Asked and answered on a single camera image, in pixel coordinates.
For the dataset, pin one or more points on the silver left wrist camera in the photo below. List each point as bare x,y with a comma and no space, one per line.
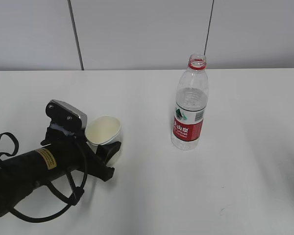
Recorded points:
65,117

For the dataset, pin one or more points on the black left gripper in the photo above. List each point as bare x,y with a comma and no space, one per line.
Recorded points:
73,153

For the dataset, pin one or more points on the white paper cup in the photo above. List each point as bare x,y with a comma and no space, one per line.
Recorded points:
103,131

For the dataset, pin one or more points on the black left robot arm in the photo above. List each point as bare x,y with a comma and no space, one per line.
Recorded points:
21,174

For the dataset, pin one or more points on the clear water bottle red label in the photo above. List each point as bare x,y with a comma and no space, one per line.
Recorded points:
190,104

